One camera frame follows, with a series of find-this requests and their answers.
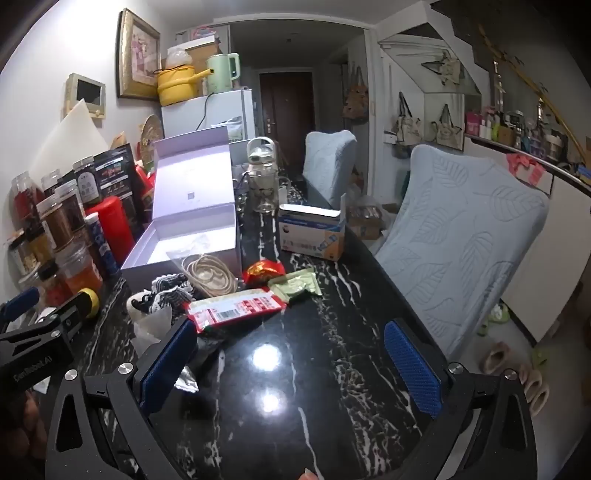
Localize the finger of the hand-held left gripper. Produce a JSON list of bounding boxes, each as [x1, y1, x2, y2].
[[0, 286, 41, 325], [36, 291, 92, 343]]

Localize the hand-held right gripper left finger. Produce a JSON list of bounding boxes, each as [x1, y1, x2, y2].
[[44, 316, 204, 480]]

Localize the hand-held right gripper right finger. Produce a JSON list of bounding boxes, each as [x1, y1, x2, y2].
[[383, 320, 539, 480]]

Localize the silver foil packet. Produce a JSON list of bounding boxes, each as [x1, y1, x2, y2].
[[173, 367, 199, 391]]

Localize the black white checkered cloth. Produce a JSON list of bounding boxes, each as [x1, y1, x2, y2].
[[154, 274, 195, 308]]

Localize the red labelled snack packet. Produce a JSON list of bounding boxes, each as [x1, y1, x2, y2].
[[185, 288, 282, 333]]

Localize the bagged beige cable coil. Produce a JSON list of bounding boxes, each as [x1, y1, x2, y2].
[[171, 254, 241, 298]]

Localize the red gold foil packet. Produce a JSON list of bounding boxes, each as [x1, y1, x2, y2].
[[242, 259, 287, 289]]

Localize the pale green packet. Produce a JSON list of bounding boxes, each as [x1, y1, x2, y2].
[[268, 268, 324, 304]]

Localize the lavender gift box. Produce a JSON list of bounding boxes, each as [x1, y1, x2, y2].
[[121, 127, 243, 291]]

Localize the person's left hand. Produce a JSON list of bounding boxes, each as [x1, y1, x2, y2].
[[0, 390, 49, 467]]

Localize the yellow lemon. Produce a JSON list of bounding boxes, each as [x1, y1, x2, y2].
[[76, 288, 101, 319]]

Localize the blue tablet tube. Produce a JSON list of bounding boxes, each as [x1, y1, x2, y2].
[[85, 215, 114, 280]]

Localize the beige fuzzy slipper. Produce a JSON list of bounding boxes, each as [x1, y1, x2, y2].
[[517, 362, 550, 416], [478, 342, 511, 374]]

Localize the cluster of clear food jars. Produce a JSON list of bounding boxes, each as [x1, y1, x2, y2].
[[7, 154, 105, 308]]

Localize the green slippers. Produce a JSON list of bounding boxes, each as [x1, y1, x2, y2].
[[475, 302, 513, 337]]

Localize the red cylinder can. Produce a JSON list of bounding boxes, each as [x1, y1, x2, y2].
[[85, 196, 137, 273]]

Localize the open brown carton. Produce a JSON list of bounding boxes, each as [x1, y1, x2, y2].
[[346, 203, 389, 241]]

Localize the chair with light blue cover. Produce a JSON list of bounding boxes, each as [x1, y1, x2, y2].
[[302, 130, 358, 208], [374, 144, 550, 361]]

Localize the black printed pouch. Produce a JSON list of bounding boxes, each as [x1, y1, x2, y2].
[[92, 144, 148, 217]]

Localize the red gift bag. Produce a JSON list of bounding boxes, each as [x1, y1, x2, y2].
[[134, 164, 158, 210]]

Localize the white blue carton box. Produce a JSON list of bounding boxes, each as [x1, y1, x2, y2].
[[278, 193, 348, 261]]

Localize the white counter cabinet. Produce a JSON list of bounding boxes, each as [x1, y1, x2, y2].
[[464, 134, 591, 342]]

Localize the white foam board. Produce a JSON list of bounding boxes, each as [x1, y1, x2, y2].
[[30, 99, 112, 185]]

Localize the round woven plate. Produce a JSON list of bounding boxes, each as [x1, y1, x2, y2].
[[139, 114, 166, 160]]

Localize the white fridge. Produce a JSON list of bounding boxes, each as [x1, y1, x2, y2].
[[161, 88, 257, 144]]

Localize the row of cosmetic bottles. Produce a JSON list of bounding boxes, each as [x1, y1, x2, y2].
[[464, 104, 583, 162]]

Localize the yellow pot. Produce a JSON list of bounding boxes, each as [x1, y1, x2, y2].
[[157, 65, 215, 107]]

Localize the gold framed picture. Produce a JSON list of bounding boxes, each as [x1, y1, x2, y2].
[[115, 8, 162, 100]]

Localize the brown patterned tote bag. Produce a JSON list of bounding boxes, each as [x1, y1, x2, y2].
[[342, 62, 370, 123]]

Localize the dark brown door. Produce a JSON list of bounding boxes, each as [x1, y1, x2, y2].
[[259, 69, 317, 167]]

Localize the clear plastic bag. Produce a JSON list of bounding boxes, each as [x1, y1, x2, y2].
[[164, 46, 192, 72]]

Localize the pale green electric kettle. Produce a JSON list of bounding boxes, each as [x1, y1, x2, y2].
[[205, 53, 242, 95]]

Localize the beige tote bag on hanger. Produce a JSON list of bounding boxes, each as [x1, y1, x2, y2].
[[420, 51, 467, 86]]

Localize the cardboard box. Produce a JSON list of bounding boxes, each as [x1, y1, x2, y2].
[[185, 37, 222, 70]]

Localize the yellow bamboo pole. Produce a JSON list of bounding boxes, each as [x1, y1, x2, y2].
[[478, 25, 591, 153]]

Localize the wooden framed wall panel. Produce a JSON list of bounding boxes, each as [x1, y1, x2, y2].
[[65, 73, 107, 123]]

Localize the black power cable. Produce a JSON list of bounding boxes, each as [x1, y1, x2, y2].
[[194, 92, 218, 134]]

